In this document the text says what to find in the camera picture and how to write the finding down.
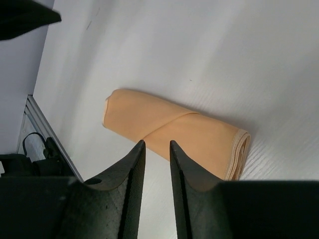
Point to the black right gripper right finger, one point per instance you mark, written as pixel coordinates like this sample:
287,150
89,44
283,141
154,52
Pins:
207,207

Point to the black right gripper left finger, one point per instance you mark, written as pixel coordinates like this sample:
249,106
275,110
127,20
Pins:
106,206

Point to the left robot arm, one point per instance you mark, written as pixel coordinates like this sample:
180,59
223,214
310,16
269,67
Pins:
18,17

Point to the front aluminium rail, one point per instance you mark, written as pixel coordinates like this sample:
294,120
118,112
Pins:
33,120

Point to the beige cloth napkin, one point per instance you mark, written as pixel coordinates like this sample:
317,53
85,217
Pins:
217,146

